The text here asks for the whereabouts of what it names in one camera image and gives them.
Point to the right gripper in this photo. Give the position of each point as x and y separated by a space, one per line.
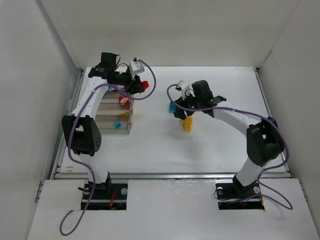
181 110

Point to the teal base lego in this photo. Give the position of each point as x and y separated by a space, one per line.
172 108

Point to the red round lego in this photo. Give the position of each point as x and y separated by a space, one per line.
124 102

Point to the red arch lego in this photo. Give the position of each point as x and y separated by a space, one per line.
145 84

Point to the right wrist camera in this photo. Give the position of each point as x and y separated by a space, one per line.
184 88

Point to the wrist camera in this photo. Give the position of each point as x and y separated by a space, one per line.
136 67
184 88

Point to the teal lego brick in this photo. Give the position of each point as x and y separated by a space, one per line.
117 124

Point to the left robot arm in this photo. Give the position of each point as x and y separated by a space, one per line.
81 133

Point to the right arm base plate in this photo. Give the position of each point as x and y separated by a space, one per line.
231 199

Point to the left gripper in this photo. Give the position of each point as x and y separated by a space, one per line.
136 83

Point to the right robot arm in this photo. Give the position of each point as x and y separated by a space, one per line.
263 140

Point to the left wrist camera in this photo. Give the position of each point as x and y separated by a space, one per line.
136 67

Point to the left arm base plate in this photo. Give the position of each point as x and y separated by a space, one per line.
109 197

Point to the yellow lego figure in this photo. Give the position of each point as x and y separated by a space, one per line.
187 123

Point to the yellow lego plate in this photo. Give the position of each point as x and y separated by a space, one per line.
124 114

